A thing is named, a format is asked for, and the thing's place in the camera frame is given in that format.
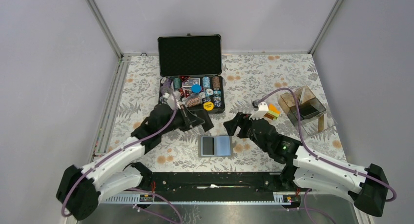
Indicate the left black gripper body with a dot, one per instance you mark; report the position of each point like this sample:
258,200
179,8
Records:
179,123

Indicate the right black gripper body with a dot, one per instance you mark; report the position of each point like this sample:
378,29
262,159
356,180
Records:
251,135

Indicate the black credit card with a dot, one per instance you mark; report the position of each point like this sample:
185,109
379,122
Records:
203,114
207,146

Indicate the beige card holder wallet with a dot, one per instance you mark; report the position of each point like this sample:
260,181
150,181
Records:
223,146

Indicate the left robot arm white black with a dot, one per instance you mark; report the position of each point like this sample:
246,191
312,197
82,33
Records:
83,188

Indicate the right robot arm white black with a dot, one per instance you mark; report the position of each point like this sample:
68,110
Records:
365,187

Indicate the playing card deck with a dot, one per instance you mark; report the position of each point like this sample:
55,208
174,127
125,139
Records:
191,82

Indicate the clear acrylic card box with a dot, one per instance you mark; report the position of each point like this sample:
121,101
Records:
304,106

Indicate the orange yellow sticky note stack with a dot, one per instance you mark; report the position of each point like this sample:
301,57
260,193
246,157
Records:
273,113

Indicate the yellow round dealer chip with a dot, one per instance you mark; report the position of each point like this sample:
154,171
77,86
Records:
208,106

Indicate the blue round chip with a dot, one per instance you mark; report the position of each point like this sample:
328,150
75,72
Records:
196,88

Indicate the floral patterned table mat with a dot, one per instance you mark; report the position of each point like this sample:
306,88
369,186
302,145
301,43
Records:
246,78

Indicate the black poker chip case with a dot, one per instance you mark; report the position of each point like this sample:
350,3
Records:
194,56

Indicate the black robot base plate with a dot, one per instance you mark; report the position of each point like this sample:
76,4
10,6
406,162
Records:
203,187

